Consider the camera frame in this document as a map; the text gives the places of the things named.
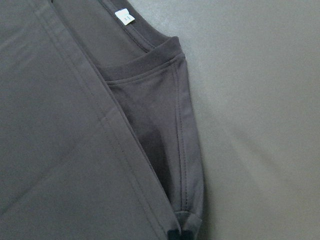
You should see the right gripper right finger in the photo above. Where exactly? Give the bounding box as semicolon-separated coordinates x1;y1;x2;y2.
182;232;195;240

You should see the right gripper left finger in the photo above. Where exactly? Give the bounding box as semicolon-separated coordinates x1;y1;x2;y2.
167;229;181;240

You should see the dark brown t-shirt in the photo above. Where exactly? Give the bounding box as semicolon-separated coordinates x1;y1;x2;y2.
0;0;204;240

